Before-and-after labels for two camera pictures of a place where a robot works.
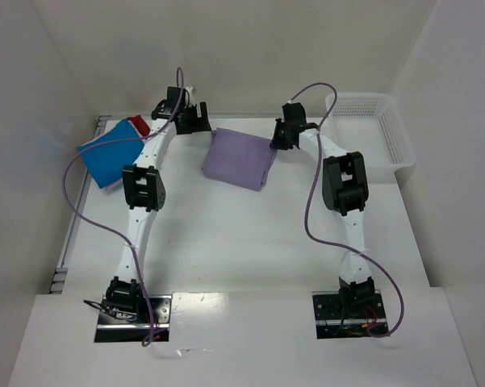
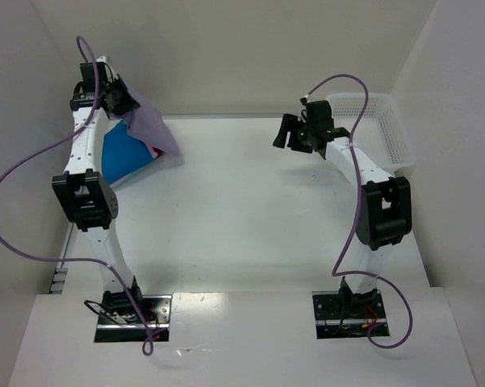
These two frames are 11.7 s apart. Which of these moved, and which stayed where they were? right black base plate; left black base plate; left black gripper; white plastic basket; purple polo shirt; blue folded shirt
Moved: left black gripper; purple polo shirt
Stayed: blue folded shirt; left black base plate; right black base plate; white plastic basket
